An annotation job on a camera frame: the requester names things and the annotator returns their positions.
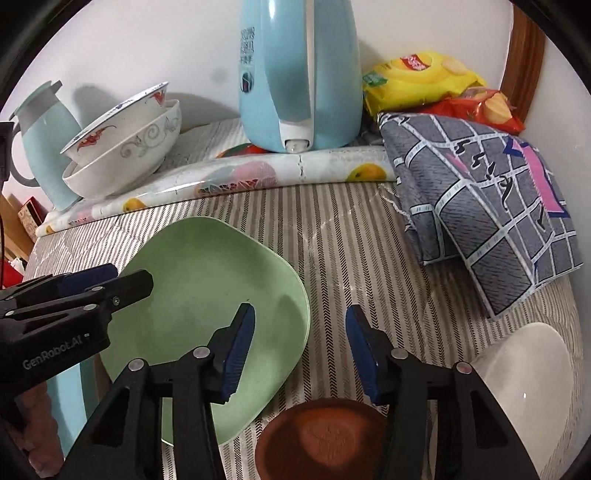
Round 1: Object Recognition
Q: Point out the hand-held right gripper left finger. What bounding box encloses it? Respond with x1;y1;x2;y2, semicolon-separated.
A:
60;302;256;480

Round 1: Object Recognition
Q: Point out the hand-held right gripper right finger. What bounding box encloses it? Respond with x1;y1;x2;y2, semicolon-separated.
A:
345;304;541;480

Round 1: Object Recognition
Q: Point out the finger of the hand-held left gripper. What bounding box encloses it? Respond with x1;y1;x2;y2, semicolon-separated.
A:
0;270;154;326
0;264;119;305

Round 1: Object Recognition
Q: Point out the green square plate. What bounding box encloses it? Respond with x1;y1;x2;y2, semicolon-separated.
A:
99;217;311;446

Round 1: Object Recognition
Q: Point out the brown small bowl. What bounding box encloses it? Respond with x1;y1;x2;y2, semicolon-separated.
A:
255;398;393;480

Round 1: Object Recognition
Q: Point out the light blue plastic object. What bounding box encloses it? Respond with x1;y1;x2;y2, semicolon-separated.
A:
48;360;109;455

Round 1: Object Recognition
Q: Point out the pink cloth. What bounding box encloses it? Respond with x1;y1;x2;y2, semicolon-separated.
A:
14;383;63;474

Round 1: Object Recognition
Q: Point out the red paper bag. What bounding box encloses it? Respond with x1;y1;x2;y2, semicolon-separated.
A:
0;258;26;289

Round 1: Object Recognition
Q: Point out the patterned red box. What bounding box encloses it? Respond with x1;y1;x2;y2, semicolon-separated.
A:
17;196;51;243

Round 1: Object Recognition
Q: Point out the cardboard box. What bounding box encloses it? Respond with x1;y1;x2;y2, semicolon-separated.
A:
0;193;34;273

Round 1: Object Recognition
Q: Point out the striped mattress cover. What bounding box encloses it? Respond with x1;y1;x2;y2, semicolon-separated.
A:
23;117;583;480

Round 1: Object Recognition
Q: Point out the white bowl with grey scrolls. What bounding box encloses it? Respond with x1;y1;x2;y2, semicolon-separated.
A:
62;99;182;198

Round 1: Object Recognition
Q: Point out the light blue thermos jug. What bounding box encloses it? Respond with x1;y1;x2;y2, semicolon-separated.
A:
8;80;84;212

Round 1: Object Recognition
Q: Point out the white bowl with fish print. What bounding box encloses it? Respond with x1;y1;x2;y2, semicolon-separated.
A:
60;82;171;167

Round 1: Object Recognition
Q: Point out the grey checked folded cloth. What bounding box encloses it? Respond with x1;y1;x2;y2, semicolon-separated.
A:
378;112;585;319

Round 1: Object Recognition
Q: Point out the fruit print table mat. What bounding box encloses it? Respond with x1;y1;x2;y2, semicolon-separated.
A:
36;147;398;237

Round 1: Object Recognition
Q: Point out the light blue electric kettle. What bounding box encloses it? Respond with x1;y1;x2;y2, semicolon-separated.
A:
239;0;363;154

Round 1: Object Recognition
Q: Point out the red chip bag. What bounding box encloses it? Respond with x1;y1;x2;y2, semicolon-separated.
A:
425;89;527;136

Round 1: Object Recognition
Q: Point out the yellow chip bag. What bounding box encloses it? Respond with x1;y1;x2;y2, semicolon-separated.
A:
362;52;488;118

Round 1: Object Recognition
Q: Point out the brown wooden frame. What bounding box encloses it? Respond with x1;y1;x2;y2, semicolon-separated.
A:
499;7;548;121

